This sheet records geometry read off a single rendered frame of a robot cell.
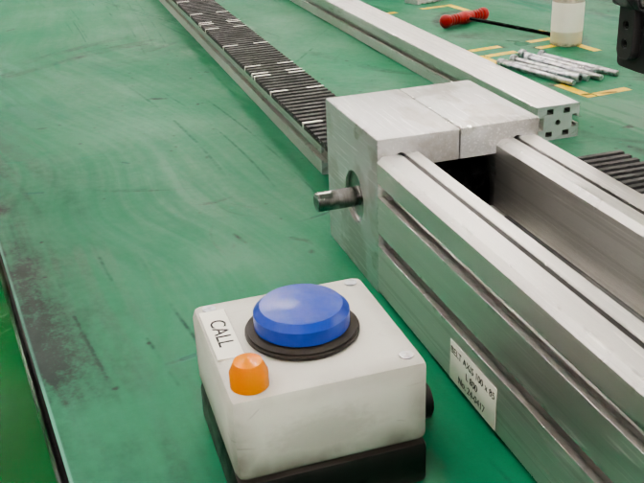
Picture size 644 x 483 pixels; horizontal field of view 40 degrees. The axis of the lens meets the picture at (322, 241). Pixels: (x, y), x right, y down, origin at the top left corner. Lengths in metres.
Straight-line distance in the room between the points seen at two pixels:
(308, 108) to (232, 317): 0.39
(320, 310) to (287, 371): 0.03
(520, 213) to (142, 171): 0.35
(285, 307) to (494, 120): 0.21
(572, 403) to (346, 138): 0.25
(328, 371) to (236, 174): 0.39
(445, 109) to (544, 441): 0.24
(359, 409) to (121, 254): 0.29
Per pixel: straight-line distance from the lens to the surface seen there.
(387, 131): 0.50
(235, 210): 0.65
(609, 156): 0.74
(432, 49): 0.97
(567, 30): 1.11
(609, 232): 0.43
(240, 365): 0.33
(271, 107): 0.84
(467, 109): 0.54
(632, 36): 0.61
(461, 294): 0.41
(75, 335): 0.51
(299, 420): 0.35
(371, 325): 0.38
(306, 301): 0.37
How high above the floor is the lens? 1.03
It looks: 25 degrees down
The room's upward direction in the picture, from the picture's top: 2 degrees counter-clockwise
